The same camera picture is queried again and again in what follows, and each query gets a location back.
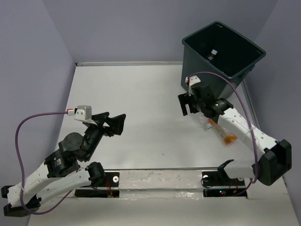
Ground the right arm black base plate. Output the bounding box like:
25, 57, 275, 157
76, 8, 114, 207
200, 171, 247, 198

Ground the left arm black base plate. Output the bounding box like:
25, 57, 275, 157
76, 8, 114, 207
74, 170, 120, 198

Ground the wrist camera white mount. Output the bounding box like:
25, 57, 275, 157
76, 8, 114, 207
185, 75, 201, 96
67, 105, 96, 124

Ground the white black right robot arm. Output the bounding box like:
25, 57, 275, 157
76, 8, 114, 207
178, 76, 292, 186

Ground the orange liquid bottle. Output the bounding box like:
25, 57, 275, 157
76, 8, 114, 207
208, 119, 237, 145

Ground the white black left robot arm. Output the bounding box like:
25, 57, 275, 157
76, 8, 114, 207
1, 106, 126, 217

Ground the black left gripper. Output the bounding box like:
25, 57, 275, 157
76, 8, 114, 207
84, 111, 127, 161

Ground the clear bottle white cap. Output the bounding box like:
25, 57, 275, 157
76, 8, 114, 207
205, 49, 218, 62

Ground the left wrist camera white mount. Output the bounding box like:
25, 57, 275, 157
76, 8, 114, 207
67, 105, 96, 124

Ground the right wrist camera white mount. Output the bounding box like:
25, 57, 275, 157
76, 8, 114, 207
185, 75, 201, 96

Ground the dark green plastic bin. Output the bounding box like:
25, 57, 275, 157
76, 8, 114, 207
181, 21, 266, 98

